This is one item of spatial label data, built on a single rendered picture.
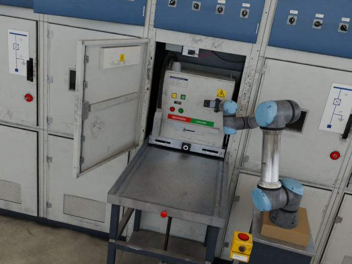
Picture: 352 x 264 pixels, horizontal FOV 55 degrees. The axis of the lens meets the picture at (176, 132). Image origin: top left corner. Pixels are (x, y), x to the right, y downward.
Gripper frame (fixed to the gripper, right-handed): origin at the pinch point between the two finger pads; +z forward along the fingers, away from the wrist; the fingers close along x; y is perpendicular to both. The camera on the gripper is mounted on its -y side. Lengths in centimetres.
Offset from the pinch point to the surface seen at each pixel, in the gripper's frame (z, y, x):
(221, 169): -9.1, 8.0, -41.0
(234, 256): -83, -2, -64
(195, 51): -5.3, -17.1, 32.3
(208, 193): -37, -6, -49
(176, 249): 12, -12, -105
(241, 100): -8.5, 16.0, 4.6
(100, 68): -32, -71, 13
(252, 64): -15.2, 17.8, 27.5
